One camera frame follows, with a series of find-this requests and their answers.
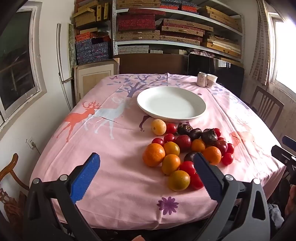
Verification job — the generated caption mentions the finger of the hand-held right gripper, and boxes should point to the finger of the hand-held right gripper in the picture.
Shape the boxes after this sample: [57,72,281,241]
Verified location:
[271,145,296,166]
[282,136,296,151]

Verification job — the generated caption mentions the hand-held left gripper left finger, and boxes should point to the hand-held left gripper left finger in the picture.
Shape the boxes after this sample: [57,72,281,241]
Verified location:
[23,152,102,241]

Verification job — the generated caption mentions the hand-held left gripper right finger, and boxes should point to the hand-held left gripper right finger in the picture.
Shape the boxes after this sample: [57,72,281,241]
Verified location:
[193,152,271,241]

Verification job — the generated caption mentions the white round plate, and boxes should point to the white round plate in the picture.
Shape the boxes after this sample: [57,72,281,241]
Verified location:
[136,86,207,123]

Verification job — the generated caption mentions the person's right hand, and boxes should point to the person's right hand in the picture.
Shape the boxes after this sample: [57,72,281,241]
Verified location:
[285,185,296,216]

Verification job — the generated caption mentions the dark water chestnut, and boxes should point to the dark water chestnut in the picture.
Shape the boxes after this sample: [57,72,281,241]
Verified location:
[201,128,218,145]
[188,128,202,140]
[184,151,198,162]
[177,124,193,136]

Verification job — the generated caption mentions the dark red plum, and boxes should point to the dark red plum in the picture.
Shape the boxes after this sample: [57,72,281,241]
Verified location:
[214,140,228,156]
[175,135,192,153]

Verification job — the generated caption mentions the dark wooden chair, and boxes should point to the dark wooden chair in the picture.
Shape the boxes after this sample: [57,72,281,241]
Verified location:
[245,86,285,132]

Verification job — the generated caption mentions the pink printed tablecloth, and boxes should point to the pink printed tablecloth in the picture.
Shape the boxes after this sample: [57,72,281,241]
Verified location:
[29,73,287,231]

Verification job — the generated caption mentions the pale blue cloth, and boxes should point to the pale blue cloth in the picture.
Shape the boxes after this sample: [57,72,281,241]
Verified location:
[268,204,284,229]

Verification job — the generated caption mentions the pale yellow round fruit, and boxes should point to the pale yellow round fruit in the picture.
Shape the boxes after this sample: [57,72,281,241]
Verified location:
[151,119,167,135]

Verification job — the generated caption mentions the carved wooden chair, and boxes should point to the carved wooden chair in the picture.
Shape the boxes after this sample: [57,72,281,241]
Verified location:
[0,153,31,232]

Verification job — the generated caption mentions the bright window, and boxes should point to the bright window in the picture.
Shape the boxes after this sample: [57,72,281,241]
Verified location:
[268,13,296,91]

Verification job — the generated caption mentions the black flat panel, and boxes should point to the black flat panel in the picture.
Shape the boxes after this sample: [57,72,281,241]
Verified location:
[187,53,245,100]

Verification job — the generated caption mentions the white paper cup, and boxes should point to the white paper cup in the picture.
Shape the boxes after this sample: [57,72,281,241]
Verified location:
[206,74,218,88]

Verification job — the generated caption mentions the white drink can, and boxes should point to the white drink can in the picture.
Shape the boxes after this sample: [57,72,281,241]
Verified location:
[196,72,208,87]

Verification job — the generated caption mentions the checked curtain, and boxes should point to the checked curtain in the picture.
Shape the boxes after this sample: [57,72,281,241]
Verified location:
[249,0,274,87]

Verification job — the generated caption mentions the framed wooden panel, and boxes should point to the framed wooden panel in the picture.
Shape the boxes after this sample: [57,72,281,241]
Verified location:
[73,58,120,105]

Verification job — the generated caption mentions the white board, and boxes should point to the white board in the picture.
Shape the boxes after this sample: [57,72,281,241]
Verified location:
[56,23,73,112]

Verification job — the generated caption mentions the pink cloth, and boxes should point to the pink cloth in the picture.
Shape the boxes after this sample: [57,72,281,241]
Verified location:
[191,49,216,57]

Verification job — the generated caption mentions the brown wooden board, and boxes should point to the brown wooden board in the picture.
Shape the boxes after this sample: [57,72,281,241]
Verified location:
[119,54,189,76]

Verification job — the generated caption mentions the stack of blue floral boxes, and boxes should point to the stack of blue floral boxes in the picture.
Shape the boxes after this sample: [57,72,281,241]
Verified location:
[75,38,110,66]

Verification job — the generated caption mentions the green marble slab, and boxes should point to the green marble slab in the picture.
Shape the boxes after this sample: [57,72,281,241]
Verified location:
[68,23,77,70]

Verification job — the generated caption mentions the white framed dark window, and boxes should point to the white framed dark window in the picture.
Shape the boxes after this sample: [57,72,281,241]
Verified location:
[0,2,48,131]

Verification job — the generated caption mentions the orange patterned boxes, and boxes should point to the orange patterned boxes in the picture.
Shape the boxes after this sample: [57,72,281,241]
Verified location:
[75,31,112,43]

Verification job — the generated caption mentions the rows of flat patterned boxes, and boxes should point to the rows of flat patterned boxes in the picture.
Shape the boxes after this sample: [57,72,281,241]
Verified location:
[116,0,243,59]

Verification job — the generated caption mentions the metal shelf rack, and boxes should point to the metal shelf rack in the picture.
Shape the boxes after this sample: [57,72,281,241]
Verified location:
[112,0,245,63]

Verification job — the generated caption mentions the stack of tan cardboard boxes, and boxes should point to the stack of tan cardboard boxes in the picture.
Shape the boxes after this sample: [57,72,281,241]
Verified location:
[72,0,111,29]

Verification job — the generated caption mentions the wall socket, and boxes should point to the wall socket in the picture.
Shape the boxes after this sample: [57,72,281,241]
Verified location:
[26,137,37,151]

